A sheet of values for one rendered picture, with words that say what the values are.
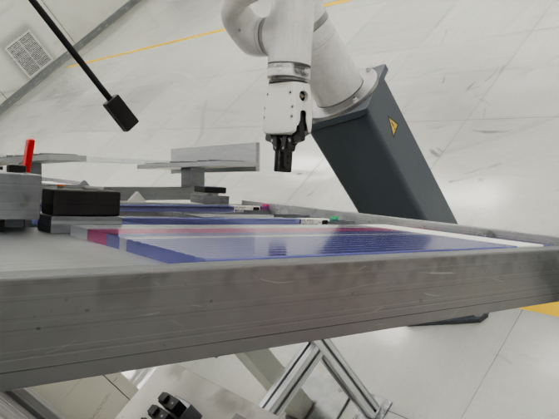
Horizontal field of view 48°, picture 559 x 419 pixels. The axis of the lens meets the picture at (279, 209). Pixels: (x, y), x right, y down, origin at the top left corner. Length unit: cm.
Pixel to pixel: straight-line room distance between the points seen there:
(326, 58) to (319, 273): 97
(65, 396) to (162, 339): 165
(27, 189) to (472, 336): 132
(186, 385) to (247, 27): 68
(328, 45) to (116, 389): 127
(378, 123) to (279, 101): 32
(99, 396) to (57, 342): 172
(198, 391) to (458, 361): 81
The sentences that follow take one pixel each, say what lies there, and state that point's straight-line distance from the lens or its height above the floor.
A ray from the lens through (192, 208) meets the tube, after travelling 111.
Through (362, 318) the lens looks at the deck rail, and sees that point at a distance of 53.
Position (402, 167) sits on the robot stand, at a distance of 153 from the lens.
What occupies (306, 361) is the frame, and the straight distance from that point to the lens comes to 150.
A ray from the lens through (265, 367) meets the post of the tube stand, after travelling 168.
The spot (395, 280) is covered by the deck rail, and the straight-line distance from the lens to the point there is 55.
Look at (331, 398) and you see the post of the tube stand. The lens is 182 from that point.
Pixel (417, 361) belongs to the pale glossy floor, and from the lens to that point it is 178.
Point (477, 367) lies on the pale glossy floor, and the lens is 171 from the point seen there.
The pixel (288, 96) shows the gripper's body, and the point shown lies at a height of 87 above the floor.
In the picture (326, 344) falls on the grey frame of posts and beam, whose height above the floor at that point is 29.
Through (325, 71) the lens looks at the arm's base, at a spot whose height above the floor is 79.
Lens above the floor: 131
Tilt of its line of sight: 29 degrees down
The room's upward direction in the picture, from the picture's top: 35 degrees counter-clockwise
